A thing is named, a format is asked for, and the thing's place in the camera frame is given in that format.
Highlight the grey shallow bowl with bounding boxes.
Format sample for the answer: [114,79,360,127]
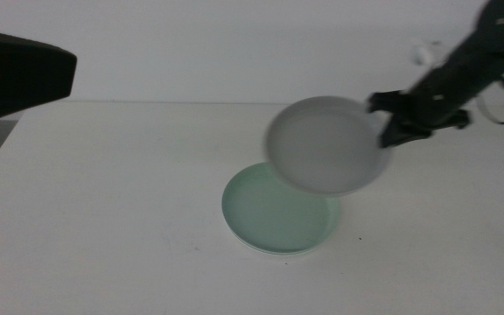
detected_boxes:
[265,95,394,197]

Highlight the green shallow bowl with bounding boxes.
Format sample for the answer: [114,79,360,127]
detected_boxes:
[220,161,341,256]

